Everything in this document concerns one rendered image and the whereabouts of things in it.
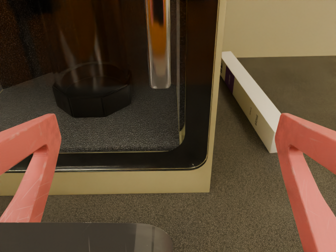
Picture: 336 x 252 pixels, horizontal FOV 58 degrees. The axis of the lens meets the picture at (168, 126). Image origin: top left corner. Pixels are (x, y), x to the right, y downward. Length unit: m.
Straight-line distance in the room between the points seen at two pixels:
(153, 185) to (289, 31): 0.52
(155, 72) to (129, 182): 0.19
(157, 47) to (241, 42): 0.55
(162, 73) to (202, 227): 0.20
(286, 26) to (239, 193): 0.47
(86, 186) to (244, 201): 0.19
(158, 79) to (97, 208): 0.21
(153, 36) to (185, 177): 0.20
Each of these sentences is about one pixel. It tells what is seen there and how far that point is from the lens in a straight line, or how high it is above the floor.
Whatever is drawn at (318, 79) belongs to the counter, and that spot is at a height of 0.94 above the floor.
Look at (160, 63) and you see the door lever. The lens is 0.21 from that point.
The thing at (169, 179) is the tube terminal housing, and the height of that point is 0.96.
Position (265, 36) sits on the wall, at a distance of 0.76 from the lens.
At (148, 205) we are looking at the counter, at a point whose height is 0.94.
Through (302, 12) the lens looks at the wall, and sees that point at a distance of 0.77.
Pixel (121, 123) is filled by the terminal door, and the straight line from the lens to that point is 0.30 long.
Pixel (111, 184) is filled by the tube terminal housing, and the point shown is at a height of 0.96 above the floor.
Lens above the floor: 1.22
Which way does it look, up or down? 36 degrees down
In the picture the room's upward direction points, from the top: 1 degrees counter-clockwise
